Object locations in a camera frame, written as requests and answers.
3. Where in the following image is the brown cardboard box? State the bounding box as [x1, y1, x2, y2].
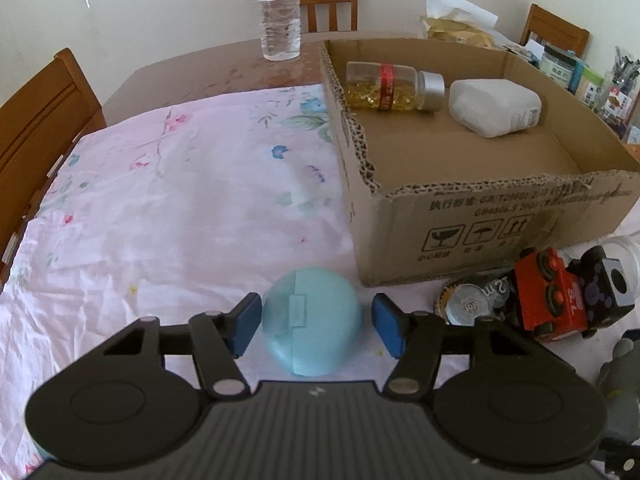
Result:
[319, 37, 640, 288]

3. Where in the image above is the light teal round case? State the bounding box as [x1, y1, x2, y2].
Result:
[261, 266, 366, 377]

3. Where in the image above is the red wooden toy train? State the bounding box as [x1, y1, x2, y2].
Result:
[507, 246, 593, 343]

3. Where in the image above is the clear pen holder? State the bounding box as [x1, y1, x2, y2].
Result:
[607, 46, 640, 96]

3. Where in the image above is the yellow crinkled bag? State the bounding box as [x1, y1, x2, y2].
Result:
[420, 7, 506, 51]

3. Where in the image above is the white paper sheet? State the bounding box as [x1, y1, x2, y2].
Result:
[425, 0, 499, 26]

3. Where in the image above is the black spotted cube toy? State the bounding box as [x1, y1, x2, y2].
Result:
[570, 246, 635, 331]

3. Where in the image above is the clear plastic water bottle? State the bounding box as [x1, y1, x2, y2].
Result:
[255, 0, 302, 62]

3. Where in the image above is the clear bottle of yellow capsules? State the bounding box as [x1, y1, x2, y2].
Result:
[346, 61, 446, 112]

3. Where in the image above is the pink floral cloth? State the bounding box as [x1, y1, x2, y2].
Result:
[0, 82, 640, 480]

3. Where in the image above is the dark-lidded labelled jar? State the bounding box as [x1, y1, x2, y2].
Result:
[540, 44, 576, 86]

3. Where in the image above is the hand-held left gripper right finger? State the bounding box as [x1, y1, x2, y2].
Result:
[371, 292, 538, 397]

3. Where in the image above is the white plastic bottle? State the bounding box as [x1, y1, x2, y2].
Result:
[448, 79, 542, 138]

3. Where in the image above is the clear correction tape dispenser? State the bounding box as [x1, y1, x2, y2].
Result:
[434, 266, 521, 328]

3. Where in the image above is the grey plush toy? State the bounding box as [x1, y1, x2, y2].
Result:
[595, 337, 640, 431]

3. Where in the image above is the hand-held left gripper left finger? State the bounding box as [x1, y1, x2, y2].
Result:
[102, 292, 263, 398]

